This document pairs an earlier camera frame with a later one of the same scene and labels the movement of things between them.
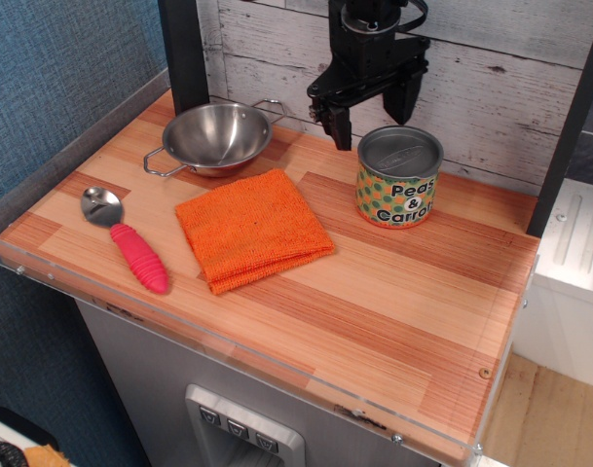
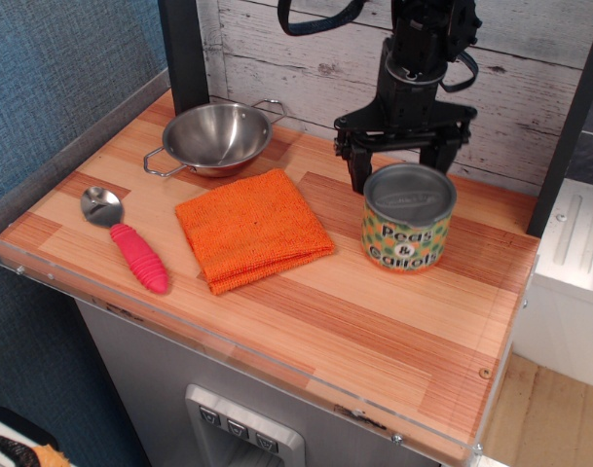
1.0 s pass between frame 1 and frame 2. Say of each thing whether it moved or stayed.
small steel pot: stayed
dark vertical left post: stayed
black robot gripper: moved
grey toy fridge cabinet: stayed
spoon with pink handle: stayed
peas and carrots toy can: moved
